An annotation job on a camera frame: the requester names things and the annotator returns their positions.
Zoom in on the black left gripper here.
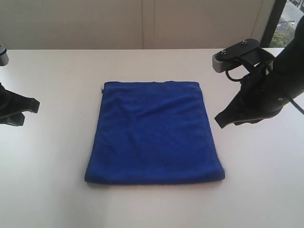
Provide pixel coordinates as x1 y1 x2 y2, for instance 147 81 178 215
0 84 40 126

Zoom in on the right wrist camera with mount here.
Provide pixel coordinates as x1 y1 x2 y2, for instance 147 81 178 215
212 38 275 82

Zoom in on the black window frame post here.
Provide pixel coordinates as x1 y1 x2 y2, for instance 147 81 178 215
260 0 287 48

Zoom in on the blue towel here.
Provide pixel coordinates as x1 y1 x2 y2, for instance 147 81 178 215
85 81 225 185

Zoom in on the white label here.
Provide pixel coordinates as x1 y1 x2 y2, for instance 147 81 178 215
101 84 105 93

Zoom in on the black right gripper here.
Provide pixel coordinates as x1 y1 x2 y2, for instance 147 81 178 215
214 67 292 129

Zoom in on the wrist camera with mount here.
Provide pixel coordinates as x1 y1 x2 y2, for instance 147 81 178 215
0 46 9 67
212 38 275 82

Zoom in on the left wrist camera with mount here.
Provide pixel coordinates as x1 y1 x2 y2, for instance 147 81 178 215
0 46 9 67

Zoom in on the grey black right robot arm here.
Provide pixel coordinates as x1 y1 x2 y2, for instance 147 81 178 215
212 19 304 128

